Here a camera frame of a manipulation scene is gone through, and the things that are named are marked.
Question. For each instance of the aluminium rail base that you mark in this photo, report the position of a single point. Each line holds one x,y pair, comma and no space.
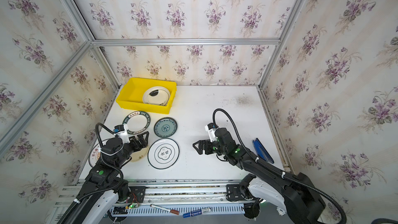
222,196

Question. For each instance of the pale yellow small plate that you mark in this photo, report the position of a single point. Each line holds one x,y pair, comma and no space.
139,155

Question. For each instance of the red capped marker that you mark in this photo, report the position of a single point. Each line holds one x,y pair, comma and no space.
168,210

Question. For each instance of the blue marker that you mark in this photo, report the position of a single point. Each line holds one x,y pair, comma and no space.
197,212

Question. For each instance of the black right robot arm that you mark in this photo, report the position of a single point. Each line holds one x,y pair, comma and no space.
302,201

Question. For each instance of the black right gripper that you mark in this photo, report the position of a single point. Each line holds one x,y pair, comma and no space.
207,146

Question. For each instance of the white plate black flower outline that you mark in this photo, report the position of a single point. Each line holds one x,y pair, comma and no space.
163,154

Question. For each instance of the dark blue floral plate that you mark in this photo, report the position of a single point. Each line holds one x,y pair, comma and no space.
165,127

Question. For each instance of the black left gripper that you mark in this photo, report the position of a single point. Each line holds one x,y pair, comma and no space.
133,141

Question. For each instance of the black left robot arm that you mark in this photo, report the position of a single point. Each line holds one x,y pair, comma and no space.
105,185

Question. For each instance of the green rim lettered plate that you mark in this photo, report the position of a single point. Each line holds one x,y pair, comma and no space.
137,122

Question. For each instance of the orange sunburst plate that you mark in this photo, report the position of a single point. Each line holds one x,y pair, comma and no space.
94,155

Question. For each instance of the blue flat tool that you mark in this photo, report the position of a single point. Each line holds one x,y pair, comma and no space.
262,152

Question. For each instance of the yellow plastic bin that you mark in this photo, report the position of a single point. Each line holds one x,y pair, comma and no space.
131,96

